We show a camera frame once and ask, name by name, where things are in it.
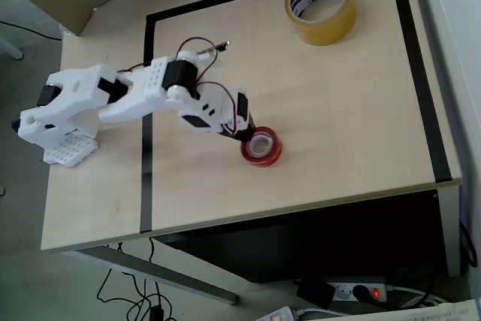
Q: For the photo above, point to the small board with green LED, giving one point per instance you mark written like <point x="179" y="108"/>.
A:
<point x="221" y="46"/>

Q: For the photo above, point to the printed newspaper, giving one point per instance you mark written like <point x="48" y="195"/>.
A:
<point x="432" y="313"/>

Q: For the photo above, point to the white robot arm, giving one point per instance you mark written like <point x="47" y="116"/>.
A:
<point x="86" y="88"/>

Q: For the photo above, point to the grey metal table beam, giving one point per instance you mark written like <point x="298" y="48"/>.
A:
<point x="161" y="274"/>

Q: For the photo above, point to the large yellow tape roll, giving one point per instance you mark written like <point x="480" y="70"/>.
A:
<point x="330" y="29"/>

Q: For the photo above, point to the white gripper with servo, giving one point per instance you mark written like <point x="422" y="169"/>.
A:
<point x="245" y="111"/>

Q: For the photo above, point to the black round plug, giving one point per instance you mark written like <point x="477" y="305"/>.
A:
<point x="360" y="291"/>

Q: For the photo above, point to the red tape roll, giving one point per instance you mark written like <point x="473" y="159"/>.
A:
<point x="268" y="155"/>

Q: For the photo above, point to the black power adapter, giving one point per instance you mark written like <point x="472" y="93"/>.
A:
<point x="315" y="292"/>

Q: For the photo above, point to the grey table leg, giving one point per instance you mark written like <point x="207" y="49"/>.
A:
<point x="452" y="231"/>

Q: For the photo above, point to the white power strip red switch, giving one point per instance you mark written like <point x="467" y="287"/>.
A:
<point x="343" y="292"/>

